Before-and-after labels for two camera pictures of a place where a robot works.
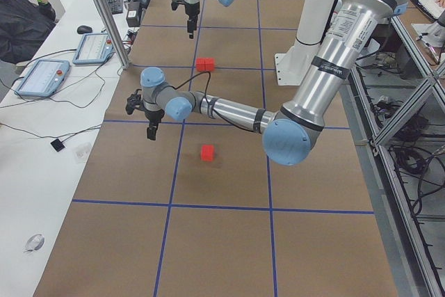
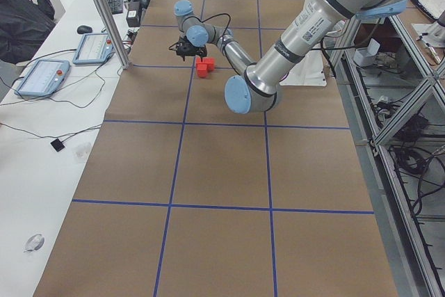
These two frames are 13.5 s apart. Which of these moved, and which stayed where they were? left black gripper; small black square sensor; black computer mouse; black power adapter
Moved: left black gripper
Stayed: black power adapter; black computer mouse; small black square sensor
